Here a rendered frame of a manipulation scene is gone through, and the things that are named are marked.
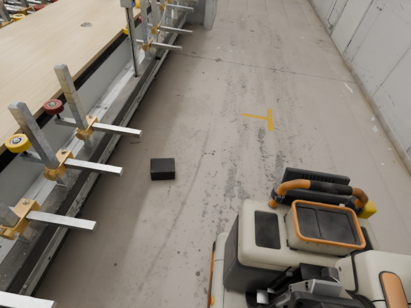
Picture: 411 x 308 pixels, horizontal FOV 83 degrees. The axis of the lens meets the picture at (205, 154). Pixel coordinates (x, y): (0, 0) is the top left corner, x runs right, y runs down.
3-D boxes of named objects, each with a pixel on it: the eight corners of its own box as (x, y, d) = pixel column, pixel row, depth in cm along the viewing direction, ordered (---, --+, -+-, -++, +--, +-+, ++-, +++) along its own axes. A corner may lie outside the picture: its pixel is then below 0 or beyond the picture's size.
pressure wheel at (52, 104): (54, 128, 114) (44, 110, 106) (50, 119, 118) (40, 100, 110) (71, 123, 118) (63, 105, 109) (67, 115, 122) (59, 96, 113)
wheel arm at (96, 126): (142, 135, 120) (140, 129, 116) (139, 139, 117) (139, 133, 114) (60, 121, 120) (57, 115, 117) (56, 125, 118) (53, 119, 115)
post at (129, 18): (141, 74, 173) (133, 5, 140) (139, 77, 170) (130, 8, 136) (135, 73, 173) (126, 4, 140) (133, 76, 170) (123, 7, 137)
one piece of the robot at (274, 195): (260, 209, 102) (273, 164, 94) (339, 222, 102) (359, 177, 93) (265, 227, 92) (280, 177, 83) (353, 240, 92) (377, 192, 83)
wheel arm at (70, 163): (123, 172, 102) (122, 166, 99) (120, 178, 100) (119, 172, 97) (28, 156, 103) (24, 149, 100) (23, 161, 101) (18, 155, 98)
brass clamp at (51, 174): (76, 158, 105) (72, 151, 101) (59, 182, 96) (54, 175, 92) (62, 156, 105) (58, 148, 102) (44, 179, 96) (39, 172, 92)
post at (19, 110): (73, 185, 109) (24, 100, 73) (69, 191, 107) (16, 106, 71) (65, 184, 109) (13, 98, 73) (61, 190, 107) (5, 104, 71)
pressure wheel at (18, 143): (13, 162, 99) (-2, 143, 90) (27, 149, 104) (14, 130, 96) (30, 167, 98) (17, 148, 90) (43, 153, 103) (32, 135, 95)
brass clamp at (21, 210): (43, 207, 89) (37, 200, 85) (19, 241, 80) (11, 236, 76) (27, 204, 89) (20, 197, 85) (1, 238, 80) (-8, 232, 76)
